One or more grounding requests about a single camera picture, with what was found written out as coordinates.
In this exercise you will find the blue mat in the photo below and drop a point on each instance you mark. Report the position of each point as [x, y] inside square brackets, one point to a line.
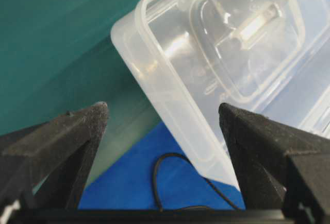
[152, 166]

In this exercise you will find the translucent plastic tool box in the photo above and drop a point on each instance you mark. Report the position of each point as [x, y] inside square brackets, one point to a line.
[266, 56]

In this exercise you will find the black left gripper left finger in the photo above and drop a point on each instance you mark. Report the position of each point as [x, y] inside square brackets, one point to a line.
[47, 165]

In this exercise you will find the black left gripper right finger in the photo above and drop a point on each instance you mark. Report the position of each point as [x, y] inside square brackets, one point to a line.
[277, 166]

